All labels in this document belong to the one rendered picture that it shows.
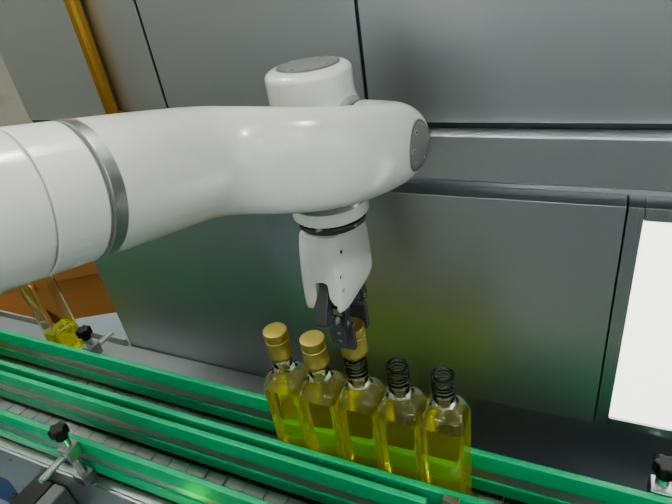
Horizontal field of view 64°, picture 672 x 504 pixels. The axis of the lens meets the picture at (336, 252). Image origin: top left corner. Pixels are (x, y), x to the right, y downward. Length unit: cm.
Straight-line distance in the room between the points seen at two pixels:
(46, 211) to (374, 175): 24
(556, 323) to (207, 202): 50
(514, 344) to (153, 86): 63
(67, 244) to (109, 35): 59
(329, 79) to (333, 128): 9
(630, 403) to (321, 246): 48
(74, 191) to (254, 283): 64
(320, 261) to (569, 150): 29
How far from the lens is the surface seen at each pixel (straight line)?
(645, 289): 72
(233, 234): 91
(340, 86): 51
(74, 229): 34
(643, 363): 79
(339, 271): 58
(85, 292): 315
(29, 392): 124
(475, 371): 84
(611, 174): 65
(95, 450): 100
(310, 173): 42
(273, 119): 42
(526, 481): 85
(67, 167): 34
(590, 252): 69
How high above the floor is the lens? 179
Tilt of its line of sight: 31 degrees down
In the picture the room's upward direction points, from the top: 9 degrees counter-clockwise
